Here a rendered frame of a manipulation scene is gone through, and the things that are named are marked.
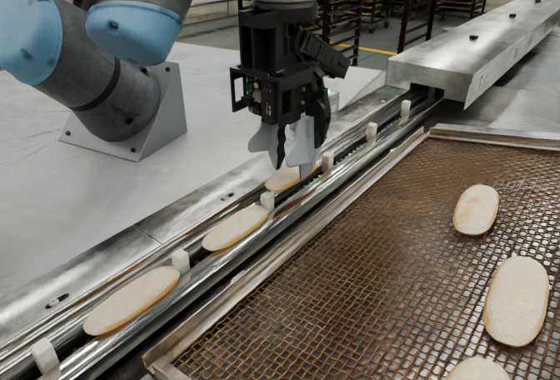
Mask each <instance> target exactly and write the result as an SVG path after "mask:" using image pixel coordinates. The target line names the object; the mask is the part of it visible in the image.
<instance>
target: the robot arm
mask: <svg viewBox="0 0 560 380"><path fill-rule="evenodd" d="M192 1H193V0H0V68H2V69H4V70H5V71H7V72H8V73H11V74H12V75H13V76H14V77H15V78H16V79H17V80H18V81H19V82H21V83H24V84H27V85H29V86H31V87H33V88H35V89H37V90H38V91H39V92H41V93H44V94H45V95H47V96H49V97H50V98H52V99H53V100H55V101H57V102H59V103H61V104H62V105H64V106H65V107H67V108H69V109H71V110H72V111H73V112H74V114H75V115H76V116H77V118H78V119H79V120H80V121H81V123H82V124H83V125H84V127H85V128H86V129H87V130H88V131H89V132H90V133H92V134H93V135H95V136H97V137H99V138H101V139H102V140H105V141H108V142H120V141H123V140H127V139H129V138H131V137H133V136H135V135H136V134H138V133H140V132H141V131H142V130H143V129H144V128H145V127H146V126H147V125H148V124H149V122H150V121H151V120H152V118H153V116H154V114H155V112H156V111H157V109H158V104H159V101H160V96H161V89H160V84H159V81H158V78H157V77H156V75H155V74H154V73H153V72H152V71H151V70H150V69H149V68H148V67H152V66H157V65H159V64H161V63H164V62H165V61H166V59H167V58H168V54H169V53H170V51H171V49H172V47H173V44H174V43H175V41H176V38H177V36H178V34H179V33H180V32H181V31H182V30H183V26H184V19H185V17H186V15H187V13H188V9H189V8H190V5H191V3H192ZM251 1H252V2H250V9H246V10H242V11H238V27H239V44H240V61H241V64H238V65H235V66H232V67H230V68H229V71H230V84H231V98H232V112H233V113H235V112H237V111H239V110H241V109H244V108H246V107H247V106H248V111H249V112H250V113H253V114H256V115H258V116H261V122H260V126H259V128H258V130H257V131H256V132H255V133H254V134H253V135H252V136H251V137H250V138H249V140H248V143H247V149H248V151H249V152H250V153H257V152H263V151H268V155H269V157H270V159H271V162H272V165H273V167H274V169H275V170H278V169H280V167H281V165H282V163H283V159H284V158H285V163H286V165H287V167H289V168H292V167H296V166H299V173H300V180H301V181H303V180H304V179H306V178H307V176H308V175H309V173H310V172H311V171H312V170H313V167H314V165H315V163H316V161H317V159H318V156H319V153H320V151H321V148H322V145H323V144H324V141H325V138H326V136H327V133H328V128H329V125H330V122H331V107H330V102H329V99H328V90H329V89H328V87H324V82H323V77H325V78H332V79H335V78H342V79H344V78H345V76H346V74H347V71H348V68H349V65H350V62H351V61H350V60H349V59H347V58H346V57H344V56H343V54H342V53H341V52H339V51H338V50H336V49H334V48H333V47H331V46H330V45H328V44H327V43H326V42H324V41H323V40H322V39H321V38H319V37H318V36H316V35H315V34H314V33H312V32H311V31H308V30H303V27H302V22H305V21H309V20H313V19H315V18H317V17H318V3H317V2H315V1H317V0H251ZM238 78H242V86H243V96H242V97H241V99H240V100H237V101H236V98H235V83H234V80H235V79H238ZM304 112H306V113H305V115H302V114H301V113H304ZM292 123H294V140H293V142H292V145H291V146H290V148H289V149H288V150H287V152H286V153H285V149H284V143H285V142H286V135H285V127H286V126H287V124H289V125H290V124H292ZM285 155H286V156H285Z"/></svg>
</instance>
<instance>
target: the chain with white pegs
mask: <svg viewBox="0 0 560 380"><path fill-rule="evenodd" d="M439 90H441V88H438V89H437V90H436V87H430V86H429V89H428V93H427V97H425V98H424V99H423V100H421V101H420V102H418V103H417V104H415V105H414V106H413V107H411V108H410V104H411V101H407V100H404V101H403V102H402V108H401V114H400V116H399V117H397V118H395V119H394V120H392V121H391V122H390V123H389V124H387V125H386V126H384V127H383V128H382V129H380V130H378V131H377V127H378V125H377V124H376V123H373V122H370V123H369V124H368V125H367V137H366V140H364V141H363V142H362V143H360V144H358V145H357V146H356V147H355V148H353V149H352V150H350V151H349V152H347V153H346V154H344V155H343V156H341V157H340V158H339V159H338V160H336V161H335V162H334V161H333V153H331V152H325V153H324V154H323V155H322V171H321V172H319V173H318V174H316V175H315V176H313V177H311V179H309V180H307V181H306V182H305V183H303V184H302V185H301V187H297V188H296V189H295V190H293V191H292V192H290V194H288V195H287V196H285V197H283V198H282V199H281V200H279V201H278V202H276V203H274V194H273V193H270V192H268V191H266V192H265V193H263V194H262V195H261V207H264V208H266V209H267V210H268V213H270V212H271V211H272V210H273V209H274V208H276V207H278V206H279V205H280V204H282V203H284V202H285V201H286V200H288V199H289V198H290V197H291V196H293V195H294V194H296V193H297V192H299V191H300V190H302V189H303V188H305V187H306V186H307V185H308V184H309V183H311V182H312V181H314V180H315V179H317V178H318V177H320V176H321V175H323V174H324V173H325V172H326V171H328V170H329V169H330V168H332V167H334V166H335V165H336V164H338V163H340V162H341V161H342V160H343V159H344V158H346V157H347V156H349V155H350V154H351V153H353V152H355V151H356V150H357V149H359V148H360V147H361V146H362V145H364V144H365V143H367V142H368V141H370V140H371V139H373V138H374V137H376V136H377V135H378V134H379V133H381V132H382V131H383V130H385V129H386V128H388V127H389V126H391V125H392V124H394V123H395V122H396V121H397V120H399V119H400V118H402V117H403V116H405V115H406V114H407V113H409V112H411V111H412V110H413V109H414V108H416V107H417V106H418V105H420V104H421V103H423V102H424V101H426V100H427V99H428V98H430V97H431V96H432V95H433V94H435V93H437V92H438V91H439ZM212 253H214V252H209V251H208V252H205V253H204V254H203V255H201V256H200V257H198V258H197V259H195V260H194V261H192V263H191V264H189V259H188V253H187V252H185V251H184V250H182V249H181V248H179V249H178V250H177V251H175V252H173V253H172V254H171V257H172V265H173V266H174V267H175V268H176V269H177V270H178V271H179V272H180V277H181V276H182V275H183V274H184V273H186V272H187V271H188V270H190V269H191V268H193V267H194V266H196V265H197V264H199V263H200V262H201V261H202V260H203V259H205V258H207V257H208V256H209V255H211V254H212ZM95 337H96V336H92V335H90V334H89V335H87V336H86V337H85V338H83V339H82V341H81V342H77V343H76V344H75V345H73V346H72V347H70V348H69V349H68V350H67V351H65V352H63V353H62V354H61V355H59V356H58V357H57V355H56V353H55V351H54V349H53V345H52V344H51V343H50V342H49V341H48V340H47V339H46V338H43V339H41V340H40V341H38V342H36V343H35V344H33V345H32V346H31V347H30V351H31V353H32V355H33V357H34V360H35V362H36V364H37V366H38V368H39V370H38V371H36V372H35V373H34V374H32V375H31V376H30V377H28V378H26V379H25V380H37V379H38V378H40V377H41V376H42V375H43V374H45V373H46V372H48V371H49V370H51V369H52V368H54V367H55V366H56V365H58V364H59V363H60V362H61V361H63V360H64V359H66V358H67V357H69V356H70V355H72V354H73V353H75V352H76V351H77V350H78V349H79V348H81V347H83V346H84V345H85V344H87V343H89V342H90V341H91V340H93V339H94V338H95Z"/></svg>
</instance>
